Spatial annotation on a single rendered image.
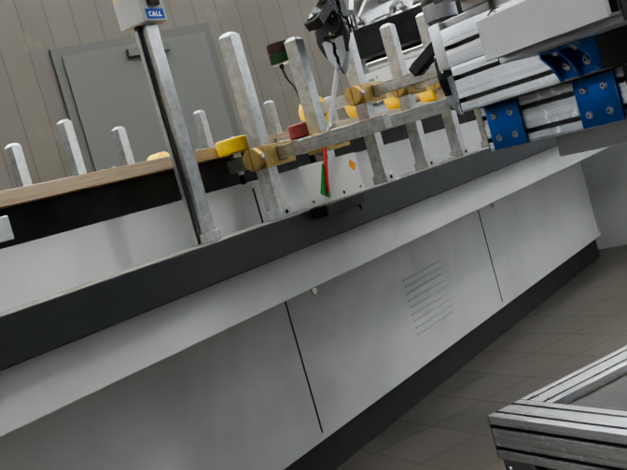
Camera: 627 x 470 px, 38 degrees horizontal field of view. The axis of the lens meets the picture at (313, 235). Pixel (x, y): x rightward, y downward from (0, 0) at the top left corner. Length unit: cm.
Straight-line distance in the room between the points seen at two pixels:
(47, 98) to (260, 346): 508
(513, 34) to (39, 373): 93
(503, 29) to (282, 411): 117
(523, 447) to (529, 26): 79
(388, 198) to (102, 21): 524
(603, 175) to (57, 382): 363
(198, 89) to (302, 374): 531
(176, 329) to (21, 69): 550
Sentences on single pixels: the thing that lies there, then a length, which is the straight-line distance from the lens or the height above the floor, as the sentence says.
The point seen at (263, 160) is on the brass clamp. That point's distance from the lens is 204.
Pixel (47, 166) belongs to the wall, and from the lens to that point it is 707.
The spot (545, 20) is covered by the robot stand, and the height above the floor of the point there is 91.
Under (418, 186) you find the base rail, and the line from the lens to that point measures 257.
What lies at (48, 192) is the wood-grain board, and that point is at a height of 88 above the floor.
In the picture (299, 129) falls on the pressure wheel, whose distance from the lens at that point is 232.
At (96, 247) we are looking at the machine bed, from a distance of 194.
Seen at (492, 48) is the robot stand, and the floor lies 90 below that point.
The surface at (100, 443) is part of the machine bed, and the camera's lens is 190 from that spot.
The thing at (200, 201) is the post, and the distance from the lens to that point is 186.
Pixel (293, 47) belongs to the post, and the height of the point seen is 109.
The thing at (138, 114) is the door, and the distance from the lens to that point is 729.
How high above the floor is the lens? 79
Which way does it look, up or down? 4 degrees down
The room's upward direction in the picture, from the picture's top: 16 degrees counter-clockwise
